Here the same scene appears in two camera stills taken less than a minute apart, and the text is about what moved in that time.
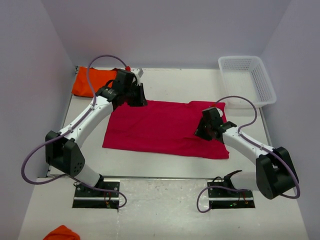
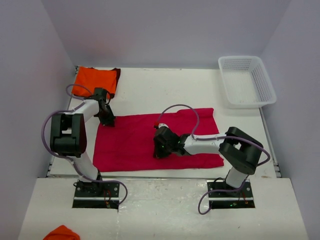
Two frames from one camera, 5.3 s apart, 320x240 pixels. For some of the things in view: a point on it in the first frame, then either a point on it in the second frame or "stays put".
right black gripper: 199,132 to 158,154
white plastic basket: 246,76 stays put
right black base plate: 222,198 stays put
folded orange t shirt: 99,78 stays put
